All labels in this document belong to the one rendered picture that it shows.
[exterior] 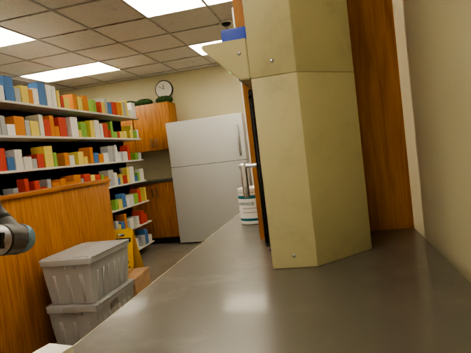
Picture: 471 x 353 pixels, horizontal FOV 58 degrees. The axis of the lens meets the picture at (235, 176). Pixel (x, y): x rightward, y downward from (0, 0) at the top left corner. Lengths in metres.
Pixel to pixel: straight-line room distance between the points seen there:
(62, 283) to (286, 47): 2.57
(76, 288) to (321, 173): 2.43
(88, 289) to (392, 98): 2.42
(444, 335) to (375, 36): 0.97
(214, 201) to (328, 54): 5.16
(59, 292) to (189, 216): 3.33
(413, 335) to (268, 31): 0.72
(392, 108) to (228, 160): 4.78
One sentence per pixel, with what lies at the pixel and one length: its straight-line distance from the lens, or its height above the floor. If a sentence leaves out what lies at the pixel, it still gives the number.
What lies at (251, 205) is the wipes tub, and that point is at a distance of 1.74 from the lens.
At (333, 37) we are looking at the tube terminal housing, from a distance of 1.16.
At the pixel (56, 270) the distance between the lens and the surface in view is 3.27.
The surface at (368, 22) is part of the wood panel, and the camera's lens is 1.46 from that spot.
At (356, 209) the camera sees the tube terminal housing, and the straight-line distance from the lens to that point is 1.16.
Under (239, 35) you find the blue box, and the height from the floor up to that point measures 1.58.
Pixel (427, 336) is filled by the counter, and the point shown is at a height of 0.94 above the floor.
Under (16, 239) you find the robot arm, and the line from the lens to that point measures 1.16.
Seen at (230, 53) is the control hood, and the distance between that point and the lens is 1.08.
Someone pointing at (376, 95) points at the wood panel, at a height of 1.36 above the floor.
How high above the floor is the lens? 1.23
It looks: 3 degrees down
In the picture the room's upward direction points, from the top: 7 degrees counter-clockwise
